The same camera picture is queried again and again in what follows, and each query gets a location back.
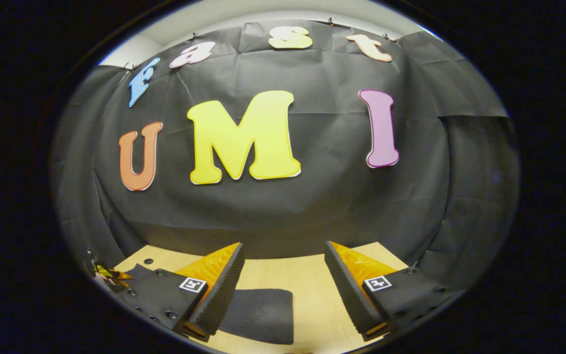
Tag black jeans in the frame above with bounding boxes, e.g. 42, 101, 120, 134
219, 289, 295, 345

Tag black backdrop cloth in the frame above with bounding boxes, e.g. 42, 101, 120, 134
50, 20, 519, 295

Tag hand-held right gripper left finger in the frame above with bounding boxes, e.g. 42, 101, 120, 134
116, 242, 245, 343

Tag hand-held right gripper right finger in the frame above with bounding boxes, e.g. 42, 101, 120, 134
324, 241, 465, 342

